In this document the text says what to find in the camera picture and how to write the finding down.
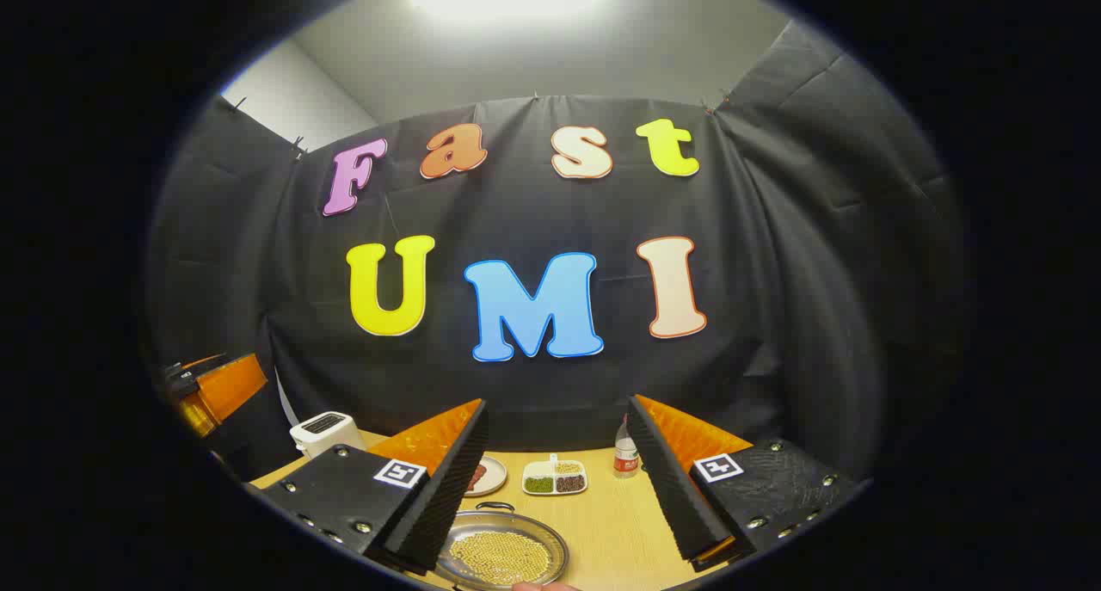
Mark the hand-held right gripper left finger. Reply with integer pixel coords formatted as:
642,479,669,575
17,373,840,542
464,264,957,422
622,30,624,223
258,399,489,575

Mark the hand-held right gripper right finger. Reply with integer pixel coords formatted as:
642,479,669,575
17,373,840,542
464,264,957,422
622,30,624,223
626,393,870,573

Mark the stainless steel pot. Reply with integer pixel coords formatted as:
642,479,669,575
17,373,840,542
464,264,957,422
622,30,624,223
434,502,570,590

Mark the white round plate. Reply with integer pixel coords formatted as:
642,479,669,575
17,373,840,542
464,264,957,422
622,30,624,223
464,455,508,497

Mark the clear plastic water bottle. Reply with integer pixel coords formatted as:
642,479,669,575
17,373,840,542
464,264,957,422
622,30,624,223
613,415,640,479

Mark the pile of soybeans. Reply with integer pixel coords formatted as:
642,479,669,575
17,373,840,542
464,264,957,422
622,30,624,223
449,531,541,585

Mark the white toaster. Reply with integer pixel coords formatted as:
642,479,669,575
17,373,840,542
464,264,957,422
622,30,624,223
290,411,366,460

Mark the white divided dish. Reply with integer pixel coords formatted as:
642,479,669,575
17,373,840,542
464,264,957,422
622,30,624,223
522,455,589,496

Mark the black backdrop cloth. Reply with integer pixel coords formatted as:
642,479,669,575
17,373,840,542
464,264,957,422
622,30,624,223
146,19,973,489

